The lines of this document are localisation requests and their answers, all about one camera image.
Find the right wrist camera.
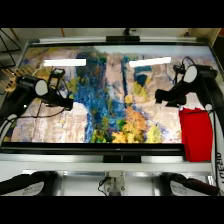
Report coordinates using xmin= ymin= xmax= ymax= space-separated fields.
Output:
xmin=172 ymin=63 xmax=186 ymax=77

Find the red garment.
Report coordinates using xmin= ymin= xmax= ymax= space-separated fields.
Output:
xmin=178 ymin=106 xmax=214 ymax=164

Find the silver frame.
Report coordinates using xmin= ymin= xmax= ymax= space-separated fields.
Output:
xmin=0 ymin=152 xmax=224 ymax=197

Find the black cable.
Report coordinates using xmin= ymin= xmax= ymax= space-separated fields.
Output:
xmin=97 ymin=176 xmax=112 ymax=197
xmin=180 ymin=55 xmax=198 ymax=72
xmin=27 ymin=99 xmax=66 ymax=120

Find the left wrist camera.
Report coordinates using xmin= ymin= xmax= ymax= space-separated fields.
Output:
xmin=48 ymin=67 xmax=67 ymax=90

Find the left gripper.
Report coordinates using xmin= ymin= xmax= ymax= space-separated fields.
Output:
xmin=45 ymin=87 xmax=75 ymax=111

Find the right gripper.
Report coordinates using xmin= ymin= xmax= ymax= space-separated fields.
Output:
xmin=154 ymin=82 xmax=188 ymax=108

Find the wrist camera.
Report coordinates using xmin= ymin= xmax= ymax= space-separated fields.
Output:
xmin=172 ymin=63 xmax=186 ymax=77
xmin=48 ymin=67 xmax=67 ymax=90

